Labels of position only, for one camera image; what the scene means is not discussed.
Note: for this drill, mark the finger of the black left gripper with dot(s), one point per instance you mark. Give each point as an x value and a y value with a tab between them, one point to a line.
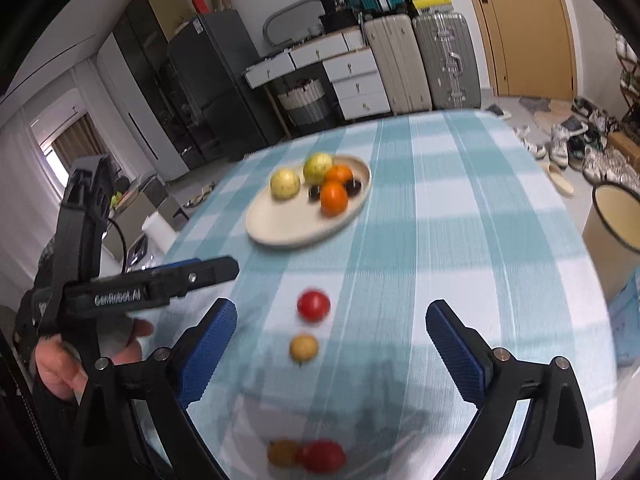
156	287

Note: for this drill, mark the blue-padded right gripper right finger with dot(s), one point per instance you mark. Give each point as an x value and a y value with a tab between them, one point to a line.
464	352

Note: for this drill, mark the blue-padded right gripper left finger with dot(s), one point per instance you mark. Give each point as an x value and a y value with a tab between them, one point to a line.
197	352

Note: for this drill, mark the brown longan fruit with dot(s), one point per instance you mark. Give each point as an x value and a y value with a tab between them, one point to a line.
283	453
303	348

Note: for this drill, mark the red tomato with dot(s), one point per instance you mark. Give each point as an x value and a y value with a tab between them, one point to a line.
313	306
321	457

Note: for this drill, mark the pale yellow guava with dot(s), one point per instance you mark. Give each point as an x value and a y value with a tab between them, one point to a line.
284	184

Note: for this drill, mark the dark plum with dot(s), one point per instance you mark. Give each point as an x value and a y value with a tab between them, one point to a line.
314	193
353	187

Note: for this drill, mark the orange tangerine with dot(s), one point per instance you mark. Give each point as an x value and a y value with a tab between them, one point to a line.
339	173
333	199

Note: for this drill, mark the yellow-green guava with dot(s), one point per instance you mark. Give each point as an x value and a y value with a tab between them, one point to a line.
316	167

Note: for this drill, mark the left hand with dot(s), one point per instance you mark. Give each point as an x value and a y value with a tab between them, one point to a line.
63	374

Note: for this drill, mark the white paper roll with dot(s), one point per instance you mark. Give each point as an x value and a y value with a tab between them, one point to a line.
159	231

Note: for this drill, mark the cream round plate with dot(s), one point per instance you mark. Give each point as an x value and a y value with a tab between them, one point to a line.
300	221

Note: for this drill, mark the teal white checked tablecloth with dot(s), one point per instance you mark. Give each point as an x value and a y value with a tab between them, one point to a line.
459	211

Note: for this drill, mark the woven laundry basket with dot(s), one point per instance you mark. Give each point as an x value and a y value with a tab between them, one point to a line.
306	104

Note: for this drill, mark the black refrigerator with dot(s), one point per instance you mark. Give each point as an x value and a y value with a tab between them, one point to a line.
210	55

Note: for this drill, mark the white drawer cabinet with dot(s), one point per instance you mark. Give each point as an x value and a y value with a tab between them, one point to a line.
348	63

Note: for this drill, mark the silver hard suitcase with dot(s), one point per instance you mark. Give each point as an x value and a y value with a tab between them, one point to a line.
449	60

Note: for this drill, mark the beige hard suitcase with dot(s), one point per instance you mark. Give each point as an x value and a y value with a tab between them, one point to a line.
395	49

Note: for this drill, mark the wooden door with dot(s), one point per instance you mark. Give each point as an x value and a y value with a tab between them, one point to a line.
529	47

